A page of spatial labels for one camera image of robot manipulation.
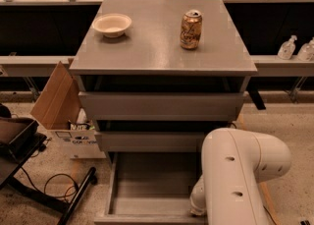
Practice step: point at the white paper bowl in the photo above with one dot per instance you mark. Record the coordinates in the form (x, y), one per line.
(112, 25)

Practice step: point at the grey middle drawer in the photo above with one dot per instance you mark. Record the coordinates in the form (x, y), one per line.
(149, 141)

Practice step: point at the grey bottom drawer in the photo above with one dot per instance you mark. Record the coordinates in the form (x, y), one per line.
(151, 188)

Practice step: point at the grey drawer cabinet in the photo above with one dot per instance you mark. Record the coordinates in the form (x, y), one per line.
(149, 58)

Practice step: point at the gold soda can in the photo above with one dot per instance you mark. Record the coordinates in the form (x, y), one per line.
(191, 28)

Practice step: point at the open cardboard box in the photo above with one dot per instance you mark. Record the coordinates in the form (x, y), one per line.
(59, 111)

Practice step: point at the grey drawer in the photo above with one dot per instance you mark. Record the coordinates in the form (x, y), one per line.
(149, 141)
(151, 188)
(148, 106)

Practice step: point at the clear sanitizer bottle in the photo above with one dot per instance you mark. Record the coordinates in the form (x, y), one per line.
(306, 52)
(287, 48)

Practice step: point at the grey top drawer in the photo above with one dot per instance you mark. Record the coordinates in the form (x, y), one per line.
(148, 106)

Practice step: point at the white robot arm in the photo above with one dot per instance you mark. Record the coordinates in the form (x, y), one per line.
(233, 163)

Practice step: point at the black rolling cart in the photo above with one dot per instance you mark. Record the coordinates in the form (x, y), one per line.
(19, 141)

